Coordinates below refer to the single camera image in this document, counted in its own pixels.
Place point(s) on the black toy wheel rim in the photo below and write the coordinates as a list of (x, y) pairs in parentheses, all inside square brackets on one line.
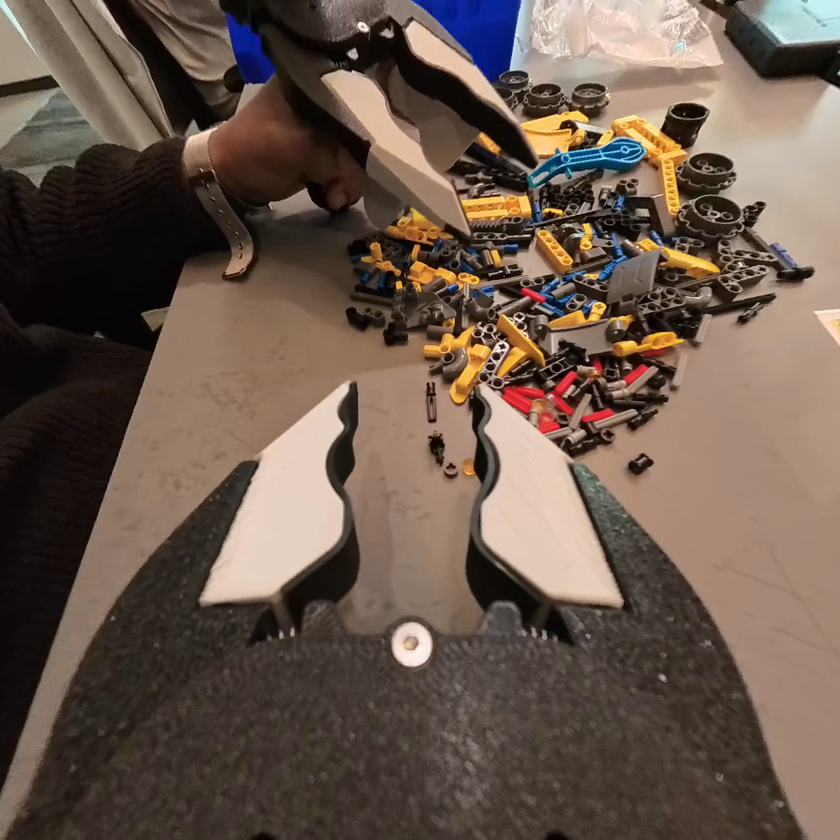
[(686, 124)]

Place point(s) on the person's left hand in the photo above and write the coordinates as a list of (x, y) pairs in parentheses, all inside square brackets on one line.
[(269, 151)]

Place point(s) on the thin black toy pin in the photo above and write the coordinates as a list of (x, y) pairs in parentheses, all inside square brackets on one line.
[(431, 401)]

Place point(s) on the tiny black toy piece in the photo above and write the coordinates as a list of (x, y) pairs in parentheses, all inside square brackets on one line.
[(436, 448)]

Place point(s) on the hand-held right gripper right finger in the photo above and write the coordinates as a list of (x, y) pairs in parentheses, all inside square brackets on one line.
[(544, 525)]

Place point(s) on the orange instruction sheet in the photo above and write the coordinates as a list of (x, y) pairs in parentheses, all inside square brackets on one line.
[(830, 325)]

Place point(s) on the blue plastic separator tool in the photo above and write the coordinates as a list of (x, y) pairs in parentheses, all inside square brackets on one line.
[(590, 157)]

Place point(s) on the person's left forearm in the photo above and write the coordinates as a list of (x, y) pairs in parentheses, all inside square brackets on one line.
[(131, 210)]

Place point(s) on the pile of toy building parts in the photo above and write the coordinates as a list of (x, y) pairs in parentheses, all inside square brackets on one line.
[(577, 315)]

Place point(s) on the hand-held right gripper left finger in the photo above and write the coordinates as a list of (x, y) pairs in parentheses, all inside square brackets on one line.
[(282, 525)]

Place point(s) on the orange round toy stud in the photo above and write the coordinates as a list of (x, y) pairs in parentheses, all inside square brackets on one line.
[(467, 466)]

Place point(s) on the clear plastic bag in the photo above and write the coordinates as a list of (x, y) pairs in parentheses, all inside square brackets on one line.
[(623, 33)]

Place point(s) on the black flat box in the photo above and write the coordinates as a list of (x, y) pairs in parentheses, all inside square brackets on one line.
[(781, 46)]

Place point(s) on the beige coat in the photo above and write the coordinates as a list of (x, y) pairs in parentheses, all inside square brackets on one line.
[(98, 59)]

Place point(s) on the small black toy connector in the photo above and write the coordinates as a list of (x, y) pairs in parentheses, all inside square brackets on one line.
[(640, 463)]

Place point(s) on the dark grey toy wheel hub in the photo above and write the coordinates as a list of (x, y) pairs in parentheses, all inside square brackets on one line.
[(589, 98), (705, 172), (711, 218), (515, 82), (544, 100)]

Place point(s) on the blue plastic bin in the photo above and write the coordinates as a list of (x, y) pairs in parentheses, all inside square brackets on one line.
[(489, 39)]

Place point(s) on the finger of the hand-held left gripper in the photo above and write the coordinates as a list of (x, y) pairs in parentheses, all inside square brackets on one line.
[(394, 151), (453, 72)]

